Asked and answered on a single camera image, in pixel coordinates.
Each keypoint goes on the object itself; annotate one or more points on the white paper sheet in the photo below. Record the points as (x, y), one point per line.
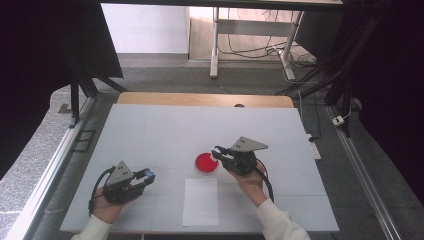
(200, 203)

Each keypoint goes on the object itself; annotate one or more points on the white table cover board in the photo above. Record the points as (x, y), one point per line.
(166, 133)

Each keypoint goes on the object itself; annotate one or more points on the aluminium floor rail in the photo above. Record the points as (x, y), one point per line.
(50, 176)
(360, 170)

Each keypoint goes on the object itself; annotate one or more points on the small white adapter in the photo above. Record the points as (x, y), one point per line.
(338, 120)

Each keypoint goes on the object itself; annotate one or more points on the round red ink pad dish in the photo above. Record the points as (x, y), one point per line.
(204, 164)

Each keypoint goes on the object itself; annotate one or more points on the black curtain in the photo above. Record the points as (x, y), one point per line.
(393, 83)
(33, 66)

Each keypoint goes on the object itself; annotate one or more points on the wooden table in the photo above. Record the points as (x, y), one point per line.
(200, 99)

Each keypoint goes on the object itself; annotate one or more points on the white desk frame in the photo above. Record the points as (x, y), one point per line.
(253, 27)

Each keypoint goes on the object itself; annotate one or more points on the person's right hand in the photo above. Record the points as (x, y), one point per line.
(250, 185)

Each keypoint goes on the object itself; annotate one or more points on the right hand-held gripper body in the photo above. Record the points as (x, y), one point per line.
(241, 163)

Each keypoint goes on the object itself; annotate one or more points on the person's left hand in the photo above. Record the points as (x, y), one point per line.
(105, 210)

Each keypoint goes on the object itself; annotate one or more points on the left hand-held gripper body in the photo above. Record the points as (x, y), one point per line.
(118, 191)

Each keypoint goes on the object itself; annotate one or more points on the black metal stand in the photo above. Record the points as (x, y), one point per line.
(75, 100)
(346, 100)

